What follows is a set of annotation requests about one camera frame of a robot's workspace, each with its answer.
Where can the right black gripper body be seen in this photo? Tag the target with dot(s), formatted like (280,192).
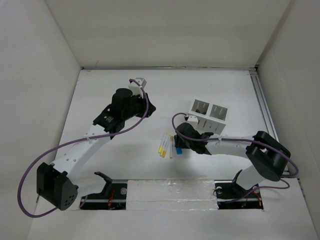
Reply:
(183,144)

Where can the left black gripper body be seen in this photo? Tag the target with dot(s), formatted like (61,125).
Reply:
(137,108)

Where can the pink cap white pen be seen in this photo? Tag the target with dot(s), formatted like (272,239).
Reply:
(171,149)

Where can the blue cap black marker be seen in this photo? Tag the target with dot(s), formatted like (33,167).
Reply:
(178,151)

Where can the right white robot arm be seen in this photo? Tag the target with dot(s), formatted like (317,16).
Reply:
(268,157)

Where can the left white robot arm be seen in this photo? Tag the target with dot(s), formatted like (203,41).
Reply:
(58,183)

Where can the white slotted desk organizer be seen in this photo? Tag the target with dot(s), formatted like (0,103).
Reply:
(212,119)

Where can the yellow cap white pen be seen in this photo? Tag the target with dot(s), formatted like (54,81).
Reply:
(163,139)

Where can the orange-yellow cap white pen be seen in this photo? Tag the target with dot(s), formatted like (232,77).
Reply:
(165,146)

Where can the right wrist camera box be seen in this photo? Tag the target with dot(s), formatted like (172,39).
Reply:
(193,121)

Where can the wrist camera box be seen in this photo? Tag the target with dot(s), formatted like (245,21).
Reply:
(193,121)
(136,85)

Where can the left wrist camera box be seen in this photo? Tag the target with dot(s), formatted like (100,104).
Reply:
(136,85)

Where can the aluminium rail right side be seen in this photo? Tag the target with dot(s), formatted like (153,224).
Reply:
(263,103)

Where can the front metal rail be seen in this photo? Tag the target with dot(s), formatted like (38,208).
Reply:
(167,195)

